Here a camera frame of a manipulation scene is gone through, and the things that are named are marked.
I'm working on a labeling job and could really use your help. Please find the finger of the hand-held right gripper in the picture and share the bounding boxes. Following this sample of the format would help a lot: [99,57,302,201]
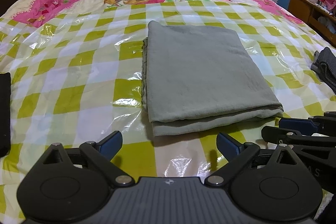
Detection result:
[278,112,336,135]
[261,126,336,161]

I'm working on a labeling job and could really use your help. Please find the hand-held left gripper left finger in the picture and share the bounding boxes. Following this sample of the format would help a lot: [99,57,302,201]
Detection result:
[42,131,135,187]

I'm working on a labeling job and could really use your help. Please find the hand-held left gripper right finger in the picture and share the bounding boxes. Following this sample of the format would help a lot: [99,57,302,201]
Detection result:
[204,133,302,187]

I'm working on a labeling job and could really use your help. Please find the grey-green pants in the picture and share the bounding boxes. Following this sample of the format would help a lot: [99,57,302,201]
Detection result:
[142,20,284,138]

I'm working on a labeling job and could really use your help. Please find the dark grey garment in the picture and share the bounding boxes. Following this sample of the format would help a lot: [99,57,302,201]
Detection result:
[310,47,336,95]

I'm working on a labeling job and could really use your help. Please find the checkered printed bed blanket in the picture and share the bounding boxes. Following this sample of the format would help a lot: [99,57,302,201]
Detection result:
[0,0,336,224]

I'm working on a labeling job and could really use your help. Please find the black cloth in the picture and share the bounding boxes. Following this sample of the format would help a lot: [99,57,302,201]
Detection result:
[0,72,11,157]

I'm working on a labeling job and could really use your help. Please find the wooden side cabinet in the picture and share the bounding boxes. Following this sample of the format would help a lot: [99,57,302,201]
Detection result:
[288,0,336,48]

